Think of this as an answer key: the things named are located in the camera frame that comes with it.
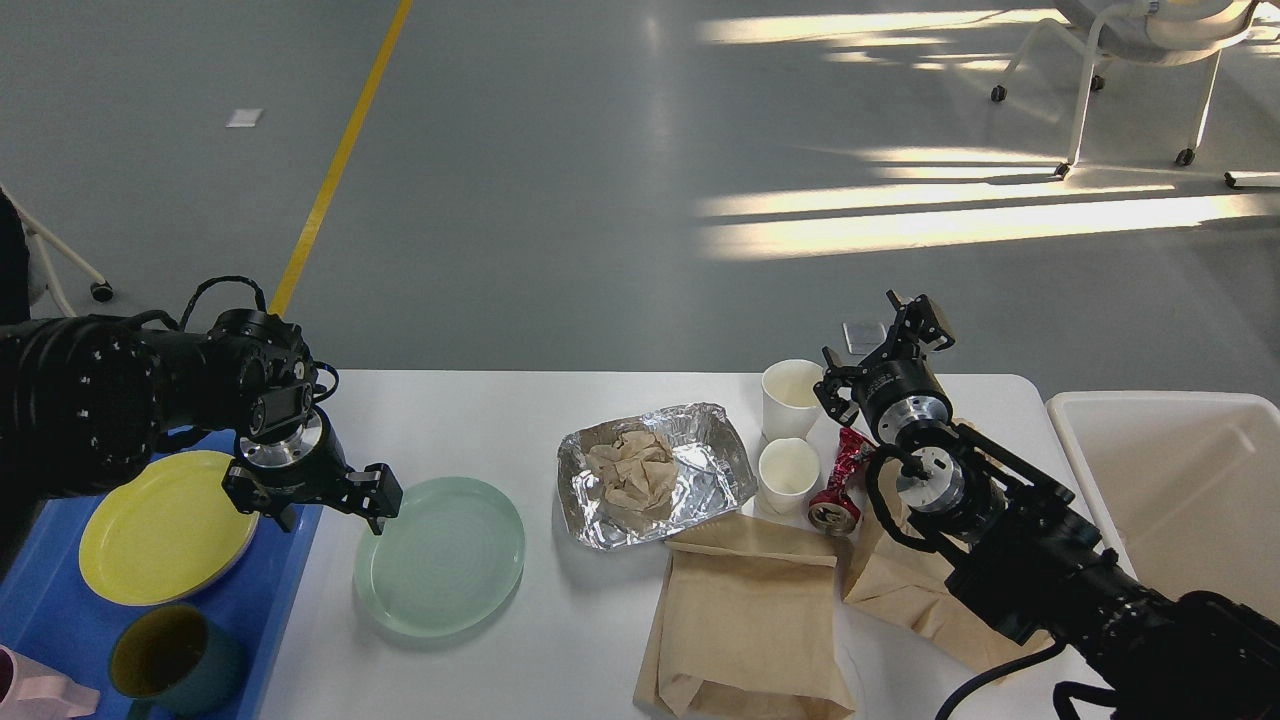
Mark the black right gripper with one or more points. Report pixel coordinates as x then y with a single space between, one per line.
895 389

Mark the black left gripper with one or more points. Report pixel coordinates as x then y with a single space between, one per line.
309 466

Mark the light green plate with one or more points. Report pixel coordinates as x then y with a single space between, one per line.
448 562

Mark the dark teal mug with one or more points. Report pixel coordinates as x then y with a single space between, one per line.
175 659

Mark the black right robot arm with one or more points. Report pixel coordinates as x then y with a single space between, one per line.
1024 561

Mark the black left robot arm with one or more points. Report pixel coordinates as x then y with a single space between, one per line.
89 400

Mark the small grey floor plate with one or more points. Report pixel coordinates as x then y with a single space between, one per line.
862 339

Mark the white paper cup rear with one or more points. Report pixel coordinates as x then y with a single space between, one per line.
790 408

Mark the white paper cup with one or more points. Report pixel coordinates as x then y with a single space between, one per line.
789 468
790 408

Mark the yellow plate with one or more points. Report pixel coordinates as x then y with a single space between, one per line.
166 535

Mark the white paper cup front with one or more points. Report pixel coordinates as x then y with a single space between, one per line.
789 468

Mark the crushed red soda can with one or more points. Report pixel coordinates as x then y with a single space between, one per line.
833 511

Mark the aluminium foil tray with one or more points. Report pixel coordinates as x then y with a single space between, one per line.
713 476

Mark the small brown paper bag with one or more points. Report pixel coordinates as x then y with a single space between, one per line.
906 588

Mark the crumpled brown paper napkin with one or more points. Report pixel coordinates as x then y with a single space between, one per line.
638 471

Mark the blue plastic tray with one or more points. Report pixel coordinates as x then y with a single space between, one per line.
50 615

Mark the large brown paper bag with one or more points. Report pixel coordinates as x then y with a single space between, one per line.
744 626

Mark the white plastic bin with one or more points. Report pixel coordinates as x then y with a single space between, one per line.
1183 485

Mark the white chair leg left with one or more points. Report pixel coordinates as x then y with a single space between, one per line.
30 274

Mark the white chair on casters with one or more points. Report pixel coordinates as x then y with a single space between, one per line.
1153 33

